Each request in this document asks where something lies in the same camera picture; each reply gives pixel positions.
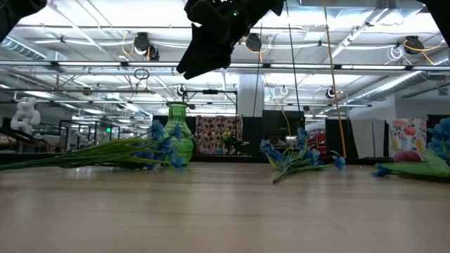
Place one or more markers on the white square column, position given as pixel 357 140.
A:
pixel 251 95

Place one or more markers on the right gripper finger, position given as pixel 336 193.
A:
pixel 207 52

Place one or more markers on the black aluminium table frame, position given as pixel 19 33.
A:
pixel 228 159

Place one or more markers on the floral print cloth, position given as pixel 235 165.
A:
pixel 408 135

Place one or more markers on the red artificial tulip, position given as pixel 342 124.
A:
pixel 407 156

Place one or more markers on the black computer case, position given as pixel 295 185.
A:
pixel 283 121

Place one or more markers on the black overhead stand frame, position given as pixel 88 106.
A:
pixel 210 91

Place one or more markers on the green glass vase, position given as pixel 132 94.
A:
pixel 177 116

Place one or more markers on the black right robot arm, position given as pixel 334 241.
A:
pixel 441 14

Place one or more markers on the long ceiling light strip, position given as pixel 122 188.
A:
pixel 105 64

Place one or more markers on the white hanging cloth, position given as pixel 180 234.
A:
pixel 367 137

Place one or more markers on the blue artificial flower sprig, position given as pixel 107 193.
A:
pixel 156 130
pixel 441 135
pixel 269 147

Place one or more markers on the silver ventilation duct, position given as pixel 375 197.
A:
pixel 386 86

